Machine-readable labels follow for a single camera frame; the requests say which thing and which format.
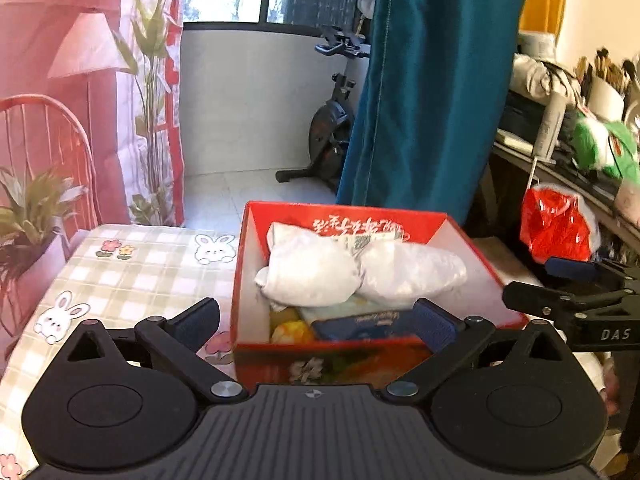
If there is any blue tissue pack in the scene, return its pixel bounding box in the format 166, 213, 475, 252
310, 310, 414, 341

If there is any white tape roll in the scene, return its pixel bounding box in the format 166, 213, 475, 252
516, 30, 556, 62

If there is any person's right hand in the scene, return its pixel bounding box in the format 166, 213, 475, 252
591, 352, 620, 416

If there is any white brush holder cup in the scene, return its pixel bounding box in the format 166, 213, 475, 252
587, 77, 624, 122

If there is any yellow soft toy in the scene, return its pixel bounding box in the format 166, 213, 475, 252
269, 308, 316, 344

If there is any white drawstring bag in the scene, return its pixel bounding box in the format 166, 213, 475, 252
509, 53, 582, 107

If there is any pink printed backdrop cloth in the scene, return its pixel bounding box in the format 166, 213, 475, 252
1, 0, 184, 358

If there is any black exercise bike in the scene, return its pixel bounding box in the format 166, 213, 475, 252
274, 26, 370, 193

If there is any red strawberry cardboard box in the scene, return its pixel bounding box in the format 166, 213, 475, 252
230, 199, 531, 390

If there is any checkered bunny tablecloth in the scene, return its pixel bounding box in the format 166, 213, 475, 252
0, 223, 542, 480

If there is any red plastic bag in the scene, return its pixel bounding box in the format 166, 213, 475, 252
520, 183, 601, 264

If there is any teal curtain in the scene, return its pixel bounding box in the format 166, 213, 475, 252
337, 0, 525, 222

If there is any small white box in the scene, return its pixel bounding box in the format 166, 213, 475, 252
496, 129, 534, 157

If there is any white spray bottle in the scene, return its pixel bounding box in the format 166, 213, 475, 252
533, 91, 566, 160

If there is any black shelf table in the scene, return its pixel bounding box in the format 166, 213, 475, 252
465, 138, 639, 282

